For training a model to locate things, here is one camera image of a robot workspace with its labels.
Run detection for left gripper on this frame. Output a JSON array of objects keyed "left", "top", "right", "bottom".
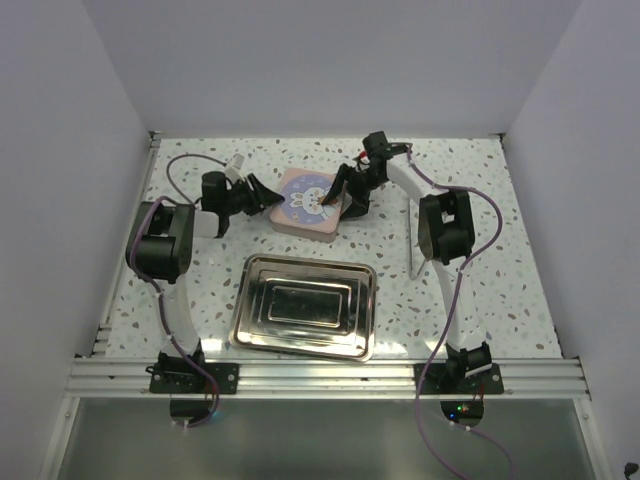
[{"left": 224, "top": 176, "right": 286, "bottom": 219}]

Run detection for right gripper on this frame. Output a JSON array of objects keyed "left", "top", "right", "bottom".
[{"left": 323, "top": 164, "right": 386, "bottom": 221}]

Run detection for silver tin lid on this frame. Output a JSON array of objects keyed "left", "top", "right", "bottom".
[{"left": 269, "top": 168, "right": 344, "bottom": 226}]

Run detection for cookie tin with paper cups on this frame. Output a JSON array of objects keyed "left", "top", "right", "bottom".
[{"left": 271, "top": 222, "right": 338, "bottom": 243}]

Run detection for metal tongs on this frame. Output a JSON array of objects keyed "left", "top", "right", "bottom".
[{"left": 406, "top": 198, "right": 427, "bottom": 281}]

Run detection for steel serving tray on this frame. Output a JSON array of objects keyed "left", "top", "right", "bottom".
[{"left": 229, "top": 254, "right": 377, "bottom": 362}]

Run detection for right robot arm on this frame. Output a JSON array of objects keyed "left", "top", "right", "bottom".
[{"left": 322, "top": 131, "right": 492, "bottom": 394}]

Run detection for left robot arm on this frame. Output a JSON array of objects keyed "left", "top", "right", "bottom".
[{"left": 125, "top": 169, "right": 284, "bottom": 396}]

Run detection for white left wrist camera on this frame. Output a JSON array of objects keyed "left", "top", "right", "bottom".
[{"left": 224, "top": 154, "right": 245, "bottom": 185}]

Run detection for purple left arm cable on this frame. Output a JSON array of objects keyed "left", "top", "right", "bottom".
[{"left": 128, "top": 153, "right": 234, "bottom": 429}]

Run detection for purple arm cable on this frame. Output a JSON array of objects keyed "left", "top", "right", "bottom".
[
  {"left": 128, "top": 153, "right": 234, "bottom": 429},
  {"left": 407, "top": 144, "right": 514, "bottom": 480}
]

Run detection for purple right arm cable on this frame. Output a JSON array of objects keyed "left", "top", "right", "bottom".
[{"left": 407, "top": 144, "right": 514, "bottom": 480}]

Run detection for left black mounting bracket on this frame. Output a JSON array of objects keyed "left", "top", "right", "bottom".
[{"left": 145, "top": 363, "right": 240, "bottom": 395}]

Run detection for black mounting bracket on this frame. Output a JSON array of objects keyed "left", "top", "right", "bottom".
[
  {"left": 145, "top": 363, "right": 240, "bottom": 395},
  {"left": 420, "top": 363, "right": 505, "bottom": 396}
]

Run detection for right black mounting bracket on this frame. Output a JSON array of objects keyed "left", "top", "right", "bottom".
[{"left": 420, "top": 363, "right": 505, "bottom": 396}]

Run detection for aluminium front rail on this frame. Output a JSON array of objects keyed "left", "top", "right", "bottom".
[{"left": 64, "top": 358, "right": 590, "bottom": 400}]

